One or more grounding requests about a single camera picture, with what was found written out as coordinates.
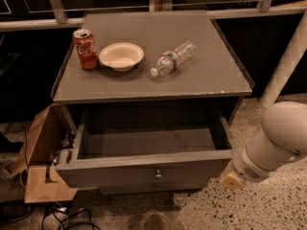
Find grey top drawer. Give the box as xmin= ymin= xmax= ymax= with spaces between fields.
xmin=57 ymin=105 xmax=234 ymax=188

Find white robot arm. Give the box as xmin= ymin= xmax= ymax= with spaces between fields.
xmin=220 ymin=11 xmax=307 ymax=189

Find clear plastic water bottle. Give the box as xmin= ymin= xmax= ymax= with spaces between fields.
xmin=150 ymin=40 xmax=196 ymax=78

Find grey drawer cabinet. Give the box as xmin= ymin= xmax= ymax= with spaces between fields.
xmin=50 ymin=10 xmax=255 ymax=196

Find wooden side box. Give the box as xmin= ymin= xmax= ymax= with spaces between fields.
xmin=11 ymin=104 xmax=78 ymax=203

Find grey bottom drawer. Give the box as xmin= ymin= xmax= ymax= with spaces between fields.
xmin=99 ymin=183 xmax=203 ymax=196

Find black floor cables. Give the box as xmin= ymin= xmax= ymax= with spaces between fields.
xmin=40 ymin=202 xmax=102 ymax=230

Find red cola can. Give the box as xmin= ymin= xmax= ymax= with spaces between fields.
xmin=73 ymin=29 xmax=98 ymax=70

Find white paper bowl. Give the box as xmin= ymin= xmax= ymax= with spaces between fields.
xmin=99 ymin=42 xmax=144 ymax=72

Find metal railing frame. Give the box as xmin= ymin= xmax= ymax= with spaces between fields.
xmin=0 ymin=0 xmax=306 ymax=32

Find grey drawer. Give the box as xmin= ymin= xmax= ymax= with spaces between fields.
xmin=57 ymin=105 xmax=234 ymax=188
xmin=99 ymin=183 xmax=203 ymax=196

